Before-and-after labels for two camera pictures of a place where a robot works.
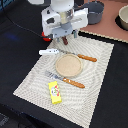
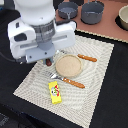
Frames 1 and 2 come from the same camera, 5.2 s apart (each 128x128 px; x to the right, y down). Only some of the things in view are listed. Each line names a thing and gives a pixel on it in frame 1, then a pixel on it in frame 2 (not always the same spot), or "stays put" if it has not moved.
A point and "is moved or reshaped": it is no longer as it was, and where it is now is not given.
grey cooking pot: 95,12 stays put
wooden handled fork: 70,81 stays put
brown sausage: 65,40 is moved or reshaped
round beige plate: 68,65 stays put
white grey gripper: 62,24 to 37,43
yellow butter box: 54,92 stays put
